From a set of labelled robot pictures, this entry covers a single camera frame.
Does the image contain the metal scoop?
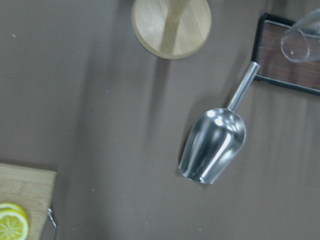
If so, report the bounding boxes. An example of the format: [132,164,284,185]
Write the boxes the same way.
[178,61,260,184]

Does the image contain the wooden mug tree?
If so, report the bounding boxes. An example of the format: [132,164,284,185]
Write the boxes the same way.
[131,0,212,60]

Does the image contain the bamboo cutting board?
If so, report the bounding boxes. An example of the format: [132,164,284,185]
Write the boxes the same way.
[0,163,57,240]

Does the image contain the clear drinking glass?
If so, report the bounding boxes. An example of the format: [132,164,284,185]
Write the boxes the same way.
[280,9,320,63]

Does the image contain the black wire glass rack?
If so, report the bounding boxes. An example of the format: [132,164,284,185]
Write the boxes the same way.
[251,13,320,95]

